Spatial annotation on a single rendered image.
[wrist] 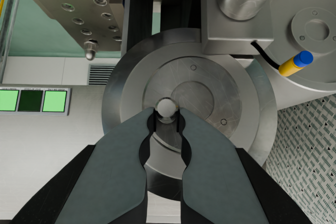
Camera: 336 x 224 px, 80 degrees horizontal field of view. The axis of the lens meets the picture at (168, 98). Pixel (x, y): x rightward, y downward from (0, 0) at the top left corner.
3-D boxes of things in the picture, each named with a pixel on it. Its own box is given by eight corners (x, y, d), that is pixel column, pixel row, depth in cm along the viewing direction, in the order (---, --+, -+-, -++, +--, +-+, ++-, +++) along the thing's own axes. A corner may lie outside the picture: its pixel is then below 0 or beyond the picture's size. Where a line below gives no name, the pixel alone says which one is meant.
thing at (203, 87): (262, 124, 15) (169, 173, 14) (251, 126, 17) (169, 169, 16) (211, 39, 16) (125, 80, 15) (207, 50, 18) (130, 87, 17)
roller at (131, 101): (257, 43, 18) (264, 184, 15) (204, 101, 43) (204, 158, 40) (126, 38, 18) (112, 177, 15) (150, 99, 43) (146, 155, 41)
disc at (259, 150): (272, 30, 18) (285, 207, 15) (269, 33, 19) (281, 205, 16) (110, 23, 19) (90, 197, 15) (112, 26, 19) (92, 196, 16)
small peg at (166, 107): (182, 111, 12) (162, 124, 12) (180, 117, 15) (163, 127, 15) (170, 92, 12) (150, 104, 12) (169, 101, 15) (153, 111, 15)
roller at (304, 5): (371, -26, 20) (399, 93, 17) (258, 68, 45) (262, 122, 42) (248, -28, 20) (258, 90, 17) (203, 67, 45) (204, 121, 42)
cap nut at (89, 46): (95, 41, 52) (94, 57, 51) (100, 47, 55) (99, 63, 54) (81, 41, 52) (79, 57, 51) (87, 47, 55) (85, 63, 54)
